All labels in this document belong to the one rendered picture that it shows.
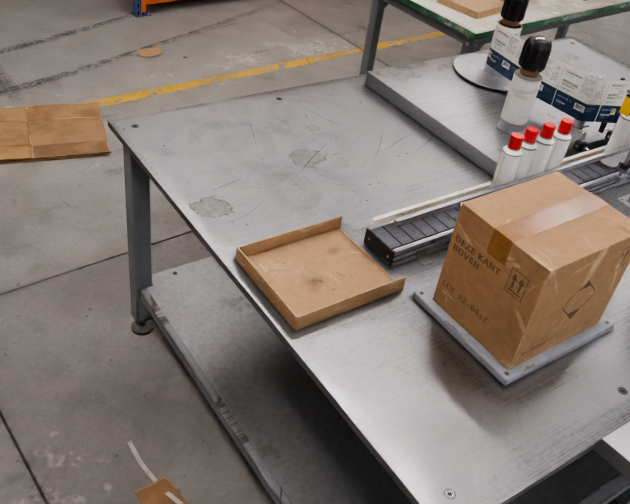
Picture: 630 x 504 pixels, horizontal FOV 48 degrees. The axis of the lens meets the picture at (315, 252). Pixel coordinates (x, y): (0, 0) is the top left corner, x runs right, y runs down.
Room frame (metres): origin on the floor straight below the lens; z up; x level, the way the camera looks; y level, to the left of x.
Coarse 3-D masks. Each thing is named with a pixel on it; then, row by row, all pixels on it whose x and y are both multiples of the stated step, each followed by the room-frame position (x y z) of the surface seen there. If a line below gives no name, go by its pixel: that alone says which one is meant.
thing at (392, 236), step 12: (576, 168) 1.89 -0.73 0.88; (588, 168) 1.90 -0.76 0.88; (600, 168) 1.91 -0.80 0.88; (612, 168) 1.92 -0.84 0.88; (576, 180) 1.82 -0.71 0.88; (588, 180) 1.83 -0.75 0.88; (432, 216) 1.52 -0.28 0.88; (444, 216) 1.53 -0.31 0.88; (456, 216) 1.54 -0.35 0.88; (384, 228) 1.44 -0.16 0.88; (396, 228) 1.44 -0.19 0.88; (408, 228) 1.45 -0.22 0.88; (420, 228) 1.46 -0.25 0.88; (432, 228) 1.47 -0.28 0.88; (444, 228) 1.47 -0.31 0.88; (384, 240) 1.38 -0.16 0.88; (396, 240) 1.39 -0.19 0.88; (408, 240) 1.40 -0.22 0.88
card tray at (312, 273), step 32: (320, 224) 1.43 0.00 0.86; (256, 256) 1.30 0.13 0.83; (288, 256) 1.32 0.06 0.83; (320, 256) 1.34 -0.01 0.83; (352, 256) 1.36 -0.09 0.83; (288, 288) 1.21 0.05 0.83; (320, 288) 1.23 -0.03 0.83; (352, 288) 1.24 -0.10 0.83; (384, 288) 1.23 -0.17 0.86; (288, 320) 1.10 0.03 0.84; (320, 320) 1.12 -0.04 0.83
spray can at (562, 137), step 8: (568, 120) 1.76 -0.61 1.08; (560, 128) 1.75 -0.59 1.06; (568, 128) 1.75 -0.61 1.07; (560, 136) 1.74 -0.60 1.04; (568, 136) 1.75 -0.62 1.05; (560, 144) 1.74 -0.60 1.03; (568, 144) 1.75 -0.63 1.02; (552, 152) 1.74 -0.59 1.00; (560, 152) 1.74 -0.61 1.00; (552, 160) 1.74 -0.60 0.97; (560, 160) 1.74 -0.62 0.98; (544, 168) 1.74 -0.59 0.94; (552, 168) 1.74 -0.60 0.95
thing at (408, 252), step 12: (600, 180) 1.84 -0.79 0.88; (612, 180) 1.89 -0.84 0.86; (372, 228) 1.43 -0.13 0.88; (372, 240) 1.41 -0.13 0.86; (420, 240) 1.41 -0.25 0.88; (432, 240) 1.42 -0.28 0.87; (444, 240) 1.45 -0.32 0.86; (384, 252) 1.37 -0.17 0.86; (396, 252) 1.35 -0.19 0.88; (408, 252) 1.38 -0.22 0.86; (432, 252) 1.43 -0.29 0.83; (396, 264) 1.36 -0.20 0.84
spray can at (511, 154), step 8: (512, 136) 1.63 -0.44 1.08; (520, 136) 1.63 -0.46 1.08; (512, 144) 1.62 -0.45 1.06; (520, 144) 1.62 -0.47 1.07; (504, 152) 1.62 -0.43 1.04; (512, 152) 1.61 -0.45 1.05; (520, 152) 1.62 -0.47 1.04; (504, 160) 1.61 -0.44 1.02; (512, 160) 1.61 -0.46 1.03; (496, 168) 1.63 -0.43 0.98; (504, 168) 1.61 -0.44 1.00; (512, 168) 1.61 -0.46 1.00; (496, 176) 1.62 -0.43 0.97; (504, 176) 1.61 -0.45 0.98; (512, 176) 1.61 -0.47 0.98; (496, 184) 1.61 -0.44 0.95
